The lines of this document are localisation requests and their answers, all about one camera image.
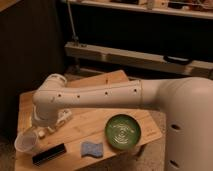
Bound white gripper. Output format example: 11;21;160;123
38;109;72;138

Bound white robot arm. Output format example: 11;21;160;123
32;74;213;171

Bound black rectangular block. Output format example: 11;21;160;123
32;144;66;165

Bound blue sponge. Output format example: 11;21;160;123
81;141;103;158

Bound green round plate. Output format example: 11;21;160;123
105;114;142;150

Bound small wooden table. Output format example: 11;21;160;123
14;69;164;171

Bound metal pole stand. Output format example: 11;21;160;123
66;0;79;46

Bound wooden shelf beam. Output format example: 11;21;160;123
64;42;213;79

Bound upper wooden shelf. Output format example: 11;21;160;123
60;0;213;20

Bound black handle on beam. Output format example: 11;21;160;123
163;56;193;65

